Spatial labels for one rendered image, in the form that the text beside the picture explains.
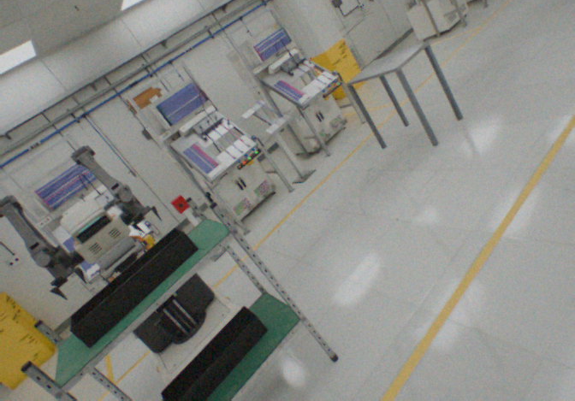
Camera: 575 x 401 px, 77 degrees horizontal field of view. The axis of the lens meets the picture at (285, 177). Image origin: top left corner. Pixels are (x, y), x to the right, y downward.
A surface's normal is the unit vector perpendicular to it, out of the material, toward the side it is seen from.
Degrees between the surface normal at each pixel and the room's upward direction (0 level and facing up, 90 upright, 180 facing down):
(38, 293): 90
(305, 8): 90
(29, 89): 90
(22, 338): 90
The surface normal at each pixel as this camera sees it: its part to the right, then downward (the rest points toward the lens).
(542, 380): -0.54, -0.78
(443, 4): 0.50, 0.00
